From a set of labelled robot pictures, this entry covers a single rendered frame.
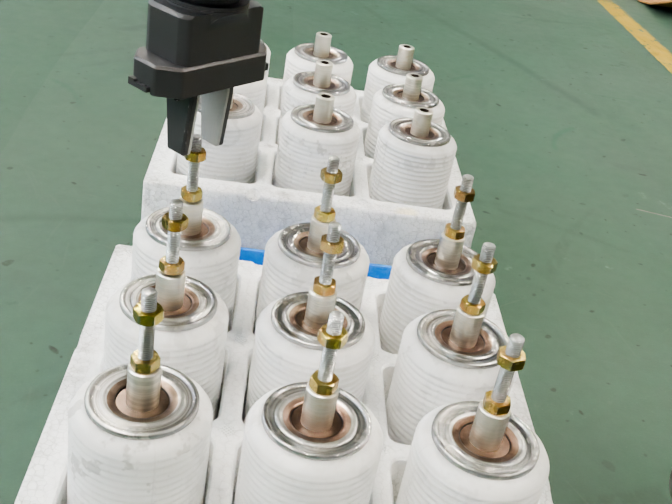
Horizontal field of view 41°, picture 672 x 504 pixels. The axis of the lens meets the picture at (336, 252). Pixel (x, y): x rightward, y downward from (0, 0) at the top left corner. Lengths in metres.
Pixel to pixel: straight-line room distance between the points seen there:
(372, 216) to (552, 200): 0.63
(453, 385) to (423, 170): 0.42
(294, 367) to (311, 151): 0.41
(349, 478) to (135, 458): 0.14
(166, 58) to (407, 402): 0.33
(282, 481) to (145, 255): 0.28
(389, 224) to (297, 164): 0.13
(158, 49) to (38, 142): 0.84
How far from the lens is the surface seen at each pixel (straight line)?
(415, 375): 0.72
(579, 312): 1.33
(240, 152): 1.07
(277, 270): 0.80
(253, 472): 0.63
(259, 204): 1.06
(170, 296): 0.71
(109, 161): 1.50
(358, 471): 0.61
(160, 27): 0.72
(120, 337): 0.71
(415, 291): 0.81
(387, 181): 1.09
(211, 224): 0.83
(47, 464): 0.69
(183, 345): 0.69
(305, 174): 1.07
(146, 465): 0.61
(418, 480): 0.65
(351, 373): 0.71
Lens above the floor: 0.66
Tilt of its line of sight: 30 degrees down
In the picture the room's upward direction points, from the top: 10 degrees clockwise
